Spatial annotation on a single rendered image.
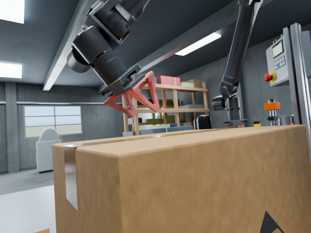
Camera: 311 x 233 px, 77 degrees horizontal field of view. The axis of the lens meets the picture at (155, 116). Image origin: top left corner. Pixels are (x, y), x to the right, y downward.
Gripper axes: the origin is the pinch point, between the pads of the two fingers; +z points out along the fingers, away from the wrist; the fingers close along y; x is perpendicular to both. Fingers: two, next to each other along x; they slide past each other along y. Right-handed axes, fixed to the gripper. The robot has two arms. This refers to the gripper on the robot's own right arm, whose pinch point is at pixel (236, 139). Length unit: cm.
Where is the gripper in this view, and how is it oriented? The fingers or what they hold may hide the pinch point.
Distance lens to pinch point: 98.7
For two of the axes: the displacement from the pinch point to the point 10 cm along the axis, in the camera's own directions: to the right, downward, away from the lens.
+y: -8.6, 0.5, -5.1
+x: 5.1, -0.6, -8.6
